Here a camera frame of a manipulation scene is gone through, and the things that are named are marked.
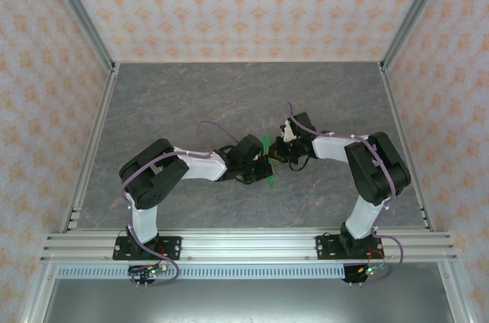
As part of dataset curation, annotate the green square paper sheet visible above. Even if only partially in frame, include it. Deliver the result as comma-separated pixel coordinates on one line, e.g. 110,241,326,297
261,135,277,189

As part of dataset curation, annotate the grey metal shelf panel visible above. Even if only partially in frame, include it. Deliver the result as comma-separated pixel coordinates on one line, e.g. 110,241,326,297
41,279,455,323

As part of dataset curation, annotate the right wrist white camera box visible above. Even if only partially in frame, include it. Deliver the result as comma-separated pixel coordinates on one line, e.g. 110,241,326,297
279,119,297,141

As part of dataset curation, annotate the right gripper thin black wire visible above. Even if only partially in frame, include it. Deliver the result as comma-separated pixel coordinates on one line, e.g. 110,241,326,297
287,157,309,173

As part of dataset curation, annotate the gripper thin black wire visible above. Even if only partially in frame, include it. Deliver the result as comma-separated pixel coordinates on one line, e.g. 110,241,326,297
214,173,255,186
287,157,309,173

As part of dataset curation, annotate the left gripper thin black wire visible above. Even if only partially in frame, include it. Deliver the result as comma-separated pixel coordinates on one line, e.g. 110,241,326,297
214,173,255,186

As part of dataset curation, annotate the aluminium mounting rail beam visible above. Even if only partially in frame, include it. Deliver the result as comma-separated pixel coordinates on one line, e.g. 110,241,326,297
40,229,458,263

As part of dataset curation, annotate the aluminium table side rail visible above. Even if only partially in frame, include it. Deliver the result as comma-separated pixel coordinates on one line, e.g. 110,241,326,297
60,63,121,232
377,63,436,232

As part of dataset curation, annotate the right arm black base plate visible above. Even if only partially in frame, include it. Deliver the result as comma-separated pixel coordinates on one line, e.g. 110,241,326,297
315,234,384,261

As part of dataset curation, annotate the slotted grey cable duct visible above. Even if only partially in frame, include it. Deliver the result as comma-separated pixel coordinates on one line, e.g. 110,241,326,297
56,265,347,281

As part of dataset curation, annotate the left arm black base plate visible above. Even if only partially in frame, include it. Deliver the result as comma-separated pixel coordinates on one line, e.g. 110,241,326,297
112,236,183,261

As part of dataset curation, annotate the aluminium frame post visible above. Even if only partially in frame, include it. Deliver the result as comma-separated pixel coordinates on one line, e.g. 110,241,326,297
40,0,118,74
377,0,458,72

